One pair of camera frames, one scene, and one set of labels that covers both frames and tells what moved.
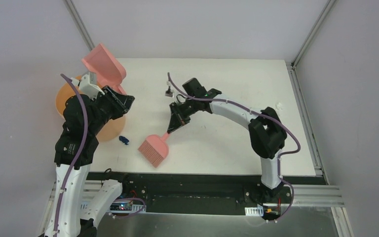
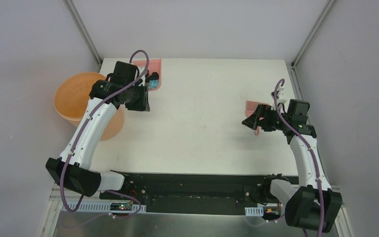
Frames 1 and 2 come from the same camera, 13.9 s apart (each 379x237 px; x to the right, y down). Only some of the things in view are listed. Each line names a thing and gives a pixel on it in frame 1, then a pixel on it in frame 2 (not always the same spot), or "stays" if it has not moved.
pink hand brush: [155, 149] → [250, 107]
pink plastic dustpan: [108, 71] → [155, 65]
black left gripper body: [118, 101] → [142, 99]
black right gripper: [178, 117] → [265, 111]
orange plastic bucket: [111, 130] stays
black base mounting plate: [190, 193] stays
